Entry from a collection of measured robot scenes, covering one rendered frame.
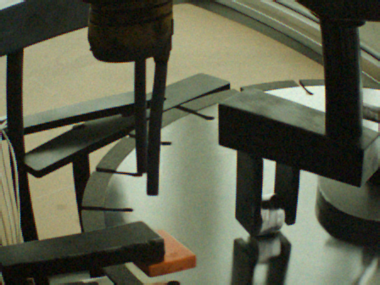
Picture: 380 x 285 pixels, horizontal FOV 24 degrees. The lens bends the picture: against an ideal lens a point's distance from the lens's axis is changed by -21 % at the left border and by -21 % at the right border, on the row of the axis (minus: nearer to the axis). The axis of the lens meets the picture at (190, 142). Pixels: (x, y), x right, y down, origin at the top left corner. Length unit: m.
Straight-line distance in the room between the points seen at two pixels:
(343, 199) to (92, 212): 0.13
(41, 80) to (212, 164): 0.72
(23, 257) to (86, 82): 0.83
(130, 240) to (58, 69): 0.87
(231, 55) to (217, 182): 0.76
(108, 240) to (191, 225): 0.08
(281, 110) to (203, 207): 0.08
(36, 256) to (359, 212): 0.18
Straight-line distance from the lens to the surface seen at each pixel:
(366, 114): 0.52
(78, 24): 0.61
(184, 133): 0.59
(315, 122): 0.45
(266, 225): 0.48
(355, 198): 0.50
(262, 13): 1.46
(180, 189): 0.54
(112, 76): 1.23
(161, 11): 0.38
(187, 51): 1.30
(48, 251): 0.42
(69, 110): 0.69
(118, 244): 0.42
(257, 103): 0.47
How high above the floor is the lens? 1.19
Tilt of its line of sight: 25 degrees down
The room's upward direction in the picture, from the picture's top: 1 degrees counter-clockwise
